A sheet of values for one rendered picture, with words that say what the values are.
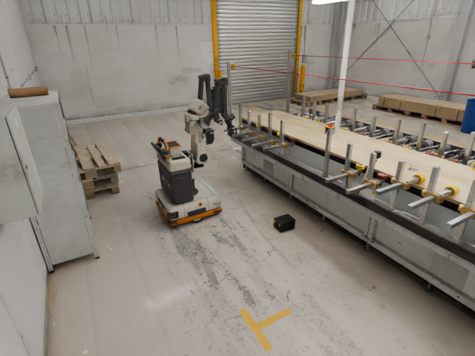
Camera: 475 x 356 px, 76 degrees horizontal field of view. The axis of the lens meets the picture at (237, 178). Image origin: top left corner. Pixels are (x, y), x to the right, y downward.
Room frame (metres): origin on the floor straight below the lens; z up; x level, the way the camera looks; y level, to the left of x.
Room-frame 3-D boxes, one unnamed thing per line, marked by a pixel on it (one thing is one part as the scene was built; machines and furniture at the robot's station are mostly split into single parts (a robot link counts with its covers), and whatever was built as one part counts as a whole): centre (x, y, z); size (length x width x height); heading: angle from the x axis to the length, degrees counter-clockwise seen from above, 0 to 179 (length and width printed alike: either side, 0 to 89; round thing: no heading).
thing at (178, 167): (3.30, 0.71, 0.59); 0.55 x 0.34 x 0.83; 28
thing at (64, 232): (2.75, 1.82, 0.78); 0.90 x 0.45 x 1.55; 28
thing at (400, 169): (2.12, -1.25, 0.89); 0.04 x 0.04 x 0.48; 28
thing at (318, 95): (10.63, -3.21, 0.23); 2.41 x 0.77 x 0.17; 120
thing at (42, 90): (2.84, 1.88, 1.59); 0.30 x 0.08 x 0.08; 118
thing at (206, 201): (3.34, 0.63, 0.16); 0.67 x 0.64 x 0.25; 118
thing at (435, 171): (1.90, -1.37, 0.93); 0.04 x 0.04 x 0.48; 28
